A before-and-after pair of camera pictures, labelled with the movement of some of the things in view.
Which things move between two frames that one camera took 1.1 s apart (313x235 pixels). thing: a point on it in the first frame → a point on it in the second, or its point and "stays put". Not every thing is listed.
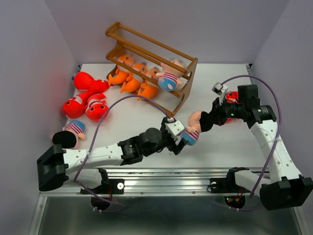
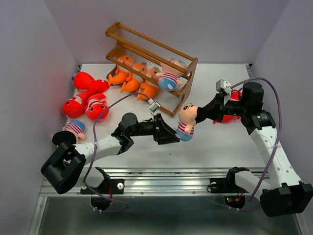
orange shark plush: x=131 y=84 stays put
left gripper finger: x=179 y=148 → x=168 y=138
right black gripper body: x=224 y=110 stays put
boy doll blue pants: x=199 y=121 → x=187 y=122
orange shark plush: x=146 y=90 stays put
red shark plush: x=232 y=97 stays put
